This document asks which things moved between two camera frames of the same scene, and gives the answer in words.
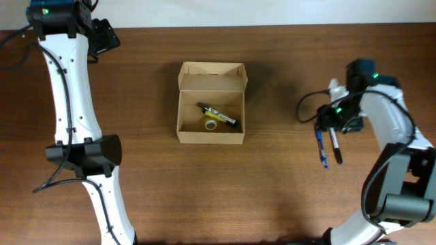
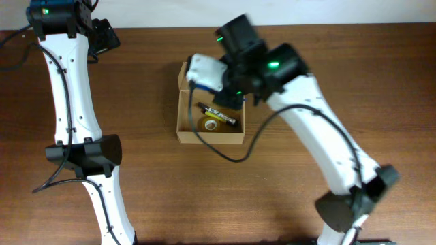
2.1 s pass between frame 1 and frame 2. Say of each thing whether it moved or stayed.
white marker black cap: stayed
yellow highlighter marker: stayed
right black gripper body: moved
